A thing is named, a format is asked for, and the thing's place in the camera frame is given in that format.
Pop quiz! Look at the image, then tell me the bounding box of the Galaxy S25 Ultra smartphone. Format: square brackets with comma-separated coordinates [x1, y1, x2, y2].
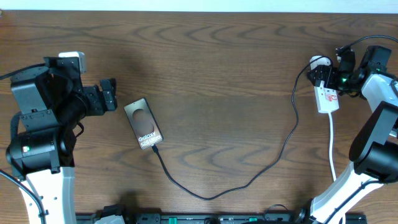
[124, 98, 164, 150]

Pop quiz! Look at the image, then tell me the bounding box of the black charging cable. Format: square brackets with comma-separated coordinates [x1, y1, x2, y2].
[151, 55, 335, 201]

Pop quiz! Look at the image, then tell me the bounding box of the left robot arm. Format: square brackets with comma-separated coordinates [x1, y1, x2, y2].
[6, 52, 118, 223]

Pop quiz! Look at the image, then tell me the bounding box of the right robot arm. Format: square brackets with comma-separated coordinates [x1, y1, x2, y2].
[297, 45, 397, 223]

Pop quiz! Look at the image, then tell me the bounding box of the white power strip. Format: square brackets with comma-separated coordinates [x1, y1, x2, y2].
[310, 55, 339, 114]

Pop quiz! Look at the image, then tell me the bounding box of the white power strip cord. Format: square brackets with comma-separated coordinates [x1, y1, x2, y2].
[328, 112, 338, 183]

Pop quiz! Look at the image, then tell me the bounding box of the black left camera cable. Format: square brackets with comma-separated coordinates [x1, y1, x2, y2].
[0, 63, 47, 224]

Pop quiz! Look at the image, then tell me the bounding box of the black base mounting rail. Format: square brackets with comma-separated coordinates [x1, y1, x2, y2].
[76, 203, 368, 224]

